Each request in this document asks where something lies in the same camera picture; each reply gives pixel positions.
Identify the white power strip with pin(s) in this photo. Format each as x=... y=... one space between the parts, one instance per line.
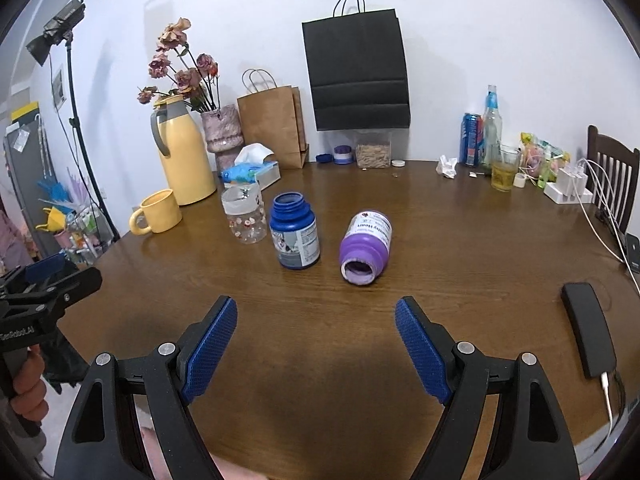
x=569 y=188

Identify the crumpled white tissue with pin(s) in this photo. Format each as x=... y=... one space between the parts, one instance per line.
x=447 y=167

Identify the purple white jar lid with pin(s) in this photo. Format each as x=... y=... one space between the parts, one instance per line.
x=343 y=155

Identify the black phone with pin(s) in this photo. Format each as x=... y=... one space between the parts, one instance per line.
x=593 y=339

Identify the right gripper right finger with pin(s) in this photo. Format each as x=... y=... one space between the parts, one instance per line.
x=529 y=439

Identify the black paper bag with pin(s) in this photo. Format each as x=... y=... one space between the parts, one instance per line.
x=357 y=69

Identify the clear glass bottle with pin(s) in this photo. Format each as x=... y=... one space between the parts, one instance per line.
x=492 y=126

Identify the purple supplement bottle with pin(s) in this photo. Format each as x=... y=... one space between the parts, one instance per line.
x=365 y=247

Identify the blue tissue box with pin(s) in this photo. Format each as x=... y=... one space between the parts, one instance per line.
x=255 y=163

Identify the yellow mug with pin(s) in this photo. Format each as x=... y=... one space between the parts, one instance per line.
x=156 y=214

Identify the clear printed plastic cup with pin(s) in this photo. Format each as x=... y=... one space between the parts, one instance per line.
x=245 y=212

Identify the cluttered storage rack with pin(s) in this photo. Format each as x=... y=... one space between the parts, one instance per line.
x=59 y=219

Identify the brown paper bag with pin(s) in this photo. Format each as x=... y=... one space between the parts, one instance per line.
x=272 y=115

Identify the dried rose bouquet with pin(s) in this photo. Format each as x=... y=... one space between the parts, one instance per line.
x=194 y=78

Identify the yellow thermos jug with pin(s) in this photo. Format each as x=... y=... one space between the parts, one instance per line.
x=182 y=151

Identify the blue supplement bottle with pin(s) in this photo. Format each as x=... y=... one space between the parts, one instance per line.
x=294 y=231

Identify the glass of yellow drink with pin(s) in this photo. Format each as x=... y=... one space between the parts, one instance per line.
x=504 y=165

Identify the blue soda can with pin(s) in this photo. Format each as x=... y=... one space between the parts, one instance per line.
x=471 y=140

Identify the left hand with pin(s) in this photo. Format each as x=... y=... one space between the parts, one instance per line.
x=30 y=400

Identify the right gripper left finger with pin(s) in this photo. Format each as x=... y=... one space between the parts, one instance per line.
x=102 y=438

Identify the clear seed container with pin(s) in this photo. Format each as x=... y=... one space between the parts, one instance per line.
x=373 y=149

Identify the blue bottle cap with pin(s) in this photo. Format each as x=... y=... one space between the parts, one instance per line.
x=324 y=158

